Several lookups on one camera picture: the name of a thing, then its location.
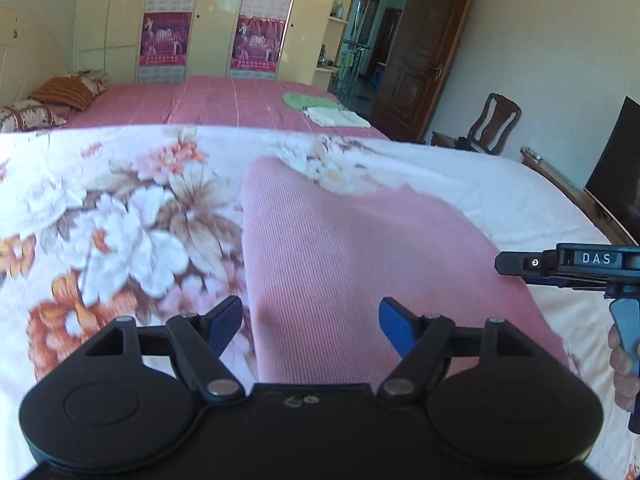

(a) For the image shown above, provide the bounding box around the person's right hand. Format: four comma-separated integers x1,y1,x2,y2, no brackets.
607,322,640,413

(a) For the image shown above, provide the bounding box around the white folded cloth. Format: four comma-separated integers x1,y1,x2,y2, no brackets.
304,106,372,129

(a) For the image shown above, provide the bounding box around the black flat television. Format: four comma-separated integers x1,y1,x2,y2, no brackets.
584,95,640,246

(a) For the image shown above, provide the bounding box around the white floral bed sheet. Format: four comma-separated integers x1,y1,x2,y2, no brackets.
0,125,640,480

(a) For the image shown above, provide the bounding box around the light floral pillow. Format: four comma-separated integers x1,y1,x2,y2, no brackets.
75,70,109,94

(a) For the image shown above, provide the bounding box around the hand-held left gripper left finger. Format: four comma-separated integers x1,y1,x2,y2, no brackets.
85,296,247,405

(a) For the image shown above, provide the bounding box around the metal rack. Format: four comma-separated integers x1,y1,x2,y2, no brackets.
332,42,371,101

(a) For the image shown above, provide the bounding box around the cream corner shelf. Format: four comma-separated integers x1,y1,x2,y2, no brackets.
312,0,365,93

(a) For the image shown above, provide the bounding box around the pink checked bedspread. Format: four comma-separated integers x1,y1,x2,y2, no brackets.
50,76,391,141

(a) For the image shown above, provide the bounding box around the cream bed headboard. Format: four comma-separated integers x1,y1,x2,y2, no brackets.
0,6,68,106

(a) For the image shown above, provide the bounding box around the brown wooden chair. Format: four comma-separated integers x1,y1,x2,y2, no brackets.
431,92,522,156

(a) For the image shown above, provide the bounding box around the orange striped pillow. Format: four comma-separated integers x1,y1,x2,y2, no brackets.
27,75,96,110

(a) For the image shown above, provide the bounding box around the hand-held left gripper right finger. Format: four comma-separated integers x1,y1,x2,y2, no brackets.
376,297,538,403

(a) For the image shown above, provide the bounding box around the green folded cloth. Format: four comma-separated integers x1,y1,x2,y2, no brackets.
281,91,343,112

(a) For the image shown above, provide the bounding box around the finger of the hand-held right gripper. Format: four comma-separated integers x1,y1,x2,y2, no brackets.
495,251,557,277

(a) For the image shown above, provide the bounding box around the brown wooden door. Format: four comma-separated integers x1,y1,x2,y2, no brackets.
371,0,476,143

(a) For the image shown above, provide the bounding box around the cream wardrobe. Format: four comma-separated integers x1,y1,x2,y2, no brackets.
72,0,366,88

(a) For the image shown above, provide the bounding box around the dark floral pillow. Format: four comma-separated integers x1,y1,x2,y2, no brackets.
0,100,68,133

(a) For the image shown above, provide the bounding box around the pink knit sweater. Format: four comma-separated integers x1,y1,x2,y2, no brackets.
240,155,571,386

